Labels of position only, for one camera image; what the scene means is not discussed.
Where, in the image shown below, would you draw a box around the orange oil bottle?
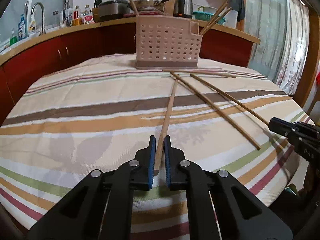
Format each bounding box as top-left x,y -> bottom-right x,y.
72,5 -> 82,26

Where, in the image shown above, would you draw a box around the white spray cleaner bottle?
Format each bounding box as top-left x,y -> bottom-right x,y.
28,14 -> 37,35

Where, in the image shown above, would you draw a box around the steel wok with lid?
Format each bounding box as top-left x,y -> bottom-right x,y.
134,0 -> 170,13

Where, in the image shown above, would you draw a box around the dark hanging cloth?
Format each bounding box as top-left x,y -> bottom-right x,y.
230,0 -> 246,22

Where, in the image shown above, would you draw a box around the knife block with knives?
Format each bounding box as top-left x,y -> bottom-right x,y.
92,0 -> 102,23

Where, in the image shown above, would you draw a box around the steel rice cooker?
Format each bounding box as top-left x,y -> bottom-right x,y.
98,0 -> 130,21

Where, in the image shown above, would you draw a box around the striped tablecloth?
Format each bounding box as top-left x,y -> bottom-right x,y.
1,54 -> 312,239

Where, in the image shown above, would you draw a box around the teal plastic basket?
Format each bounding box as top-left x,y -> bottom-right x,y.
193,11 -> 226,25

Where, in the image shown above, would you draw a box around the red white snack bag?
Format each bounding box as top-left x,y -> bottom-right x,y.
82,4 -> 94,24

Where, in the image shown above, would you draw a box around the blue detergent bottle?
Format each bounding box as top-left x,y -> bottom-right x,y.
18,14 -> 28,41

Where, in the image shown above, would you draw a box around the red kitchen cabinets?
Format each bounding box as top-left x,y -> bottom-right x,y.
1,23 -> 255,121

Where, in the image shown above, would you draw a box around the chopsticks in holder right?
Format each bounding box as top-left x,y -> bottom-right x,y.
200,0 -> 232,35

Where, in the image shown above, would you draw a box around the small green soap bottle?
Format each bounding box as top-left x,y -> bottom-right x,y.
10,29 -> 17,46

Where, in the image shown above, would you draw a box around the glass sliding door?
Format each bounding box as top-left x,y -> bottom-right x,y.
245,0 -> 310,95

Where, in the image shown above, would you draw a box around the wooden chopstick horizontal top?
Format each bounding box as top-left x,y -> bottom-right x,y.
162,69 -> 236,78

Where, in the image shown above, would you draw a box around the red induction cooktop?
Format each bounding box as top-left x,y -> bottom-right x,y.
123,11 -> 166,18

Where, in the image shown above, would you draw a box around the pink perforated utensil holder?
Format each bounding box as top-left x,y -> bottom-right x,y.
136,15 -> 202,69

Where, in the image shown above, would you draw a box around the wooden cutting board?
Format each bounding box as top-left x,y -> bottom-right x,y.
164,0 -> 176,16

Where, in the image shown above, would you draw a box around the steel electric kettle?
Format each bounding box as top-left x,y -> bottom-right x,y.
173,0 -> 193,19

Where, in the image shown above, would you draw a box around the kitchen window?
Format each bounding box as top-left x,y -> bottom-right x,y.
1,0 -> 73,42

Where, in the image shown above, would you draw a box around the wooden countertop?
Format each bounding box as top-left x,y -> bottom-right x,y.
1,17 -> 261,65

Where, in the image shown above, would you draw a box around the steel kitchen faucet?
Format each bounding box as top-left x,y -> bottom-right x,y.
30,2 -> 46,35

